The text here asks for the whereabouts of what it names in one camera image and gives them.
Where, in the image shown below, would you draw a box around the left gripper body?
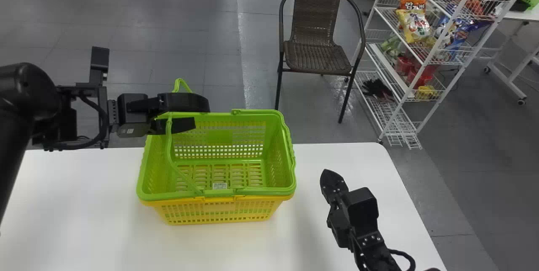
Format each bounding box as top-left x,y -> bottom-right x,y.
117,93 -> 158,138

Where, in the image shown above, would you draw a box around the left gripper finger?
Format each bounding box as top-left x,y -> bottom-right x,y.
150,116 -> 197,136
156,92 -> 211,114

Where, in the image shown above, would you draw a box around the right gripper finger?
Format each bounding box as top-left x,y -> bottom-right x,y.
320,169 -> 336,207
334,172 -> 350,205

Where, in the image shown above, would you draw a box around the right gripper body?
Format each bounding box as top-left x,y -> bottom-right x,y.
326,197 -> 355,250

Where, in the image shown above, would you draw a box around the green basket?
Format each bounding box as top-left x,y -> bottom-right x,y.
136,78 -> 297,202

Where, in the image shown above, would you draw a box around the yellow basket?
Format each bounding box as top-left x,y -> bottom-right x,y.
140,194 -> 294,226

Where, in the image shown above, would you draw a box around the black gloves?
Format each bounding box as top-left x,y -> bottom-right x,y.
360,78 -> 395,102

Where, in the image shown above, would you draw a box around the small yellow snack packet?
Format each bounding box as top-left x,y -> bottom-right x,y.
414,85 -> 439,101

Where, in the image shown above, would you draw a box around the brown wicker chair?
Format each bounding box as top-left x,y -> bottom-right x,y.
275,0 -> 366,125

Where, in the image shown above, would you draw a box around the red snack packet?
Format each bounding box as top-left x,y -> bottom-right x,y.
395,55 -> 416,77
406,65 -> 439,89

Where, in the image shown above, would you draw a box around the green snack packet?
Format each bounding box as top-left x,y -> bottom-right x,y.
380,35 -> 403,58

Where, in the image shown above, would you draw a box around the blue snack packet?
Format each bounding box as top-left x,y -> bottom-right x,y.
435,15 -> 478,51

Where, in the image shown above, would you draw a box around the orange snack packet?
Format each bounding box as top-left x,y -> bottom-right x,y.
398,0 -> 427,13

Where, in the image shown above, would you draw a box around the white side table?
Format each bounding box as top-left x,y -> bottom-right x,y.
483,5 -> 539,106

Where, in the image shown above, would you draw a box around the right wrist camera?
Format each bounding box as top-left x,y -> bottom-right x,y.
344,187 -> 380,238

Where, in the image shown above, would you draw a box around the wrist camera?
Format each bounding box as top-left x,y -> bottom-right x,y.
90,46 -> 110,88
344,187 -> 380,238

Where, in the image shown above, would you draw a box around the black cable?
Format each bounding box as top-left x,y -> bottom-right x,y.
50,94 -> 109,151
389,249 -> 417,271

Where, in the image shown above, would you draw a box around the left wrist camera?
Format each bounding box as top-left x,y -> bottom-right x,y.
90,46 -> 110,88

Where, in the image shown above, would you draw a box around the white wire rack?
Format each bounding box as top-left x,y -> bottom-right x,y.
353,0 -> 539,151

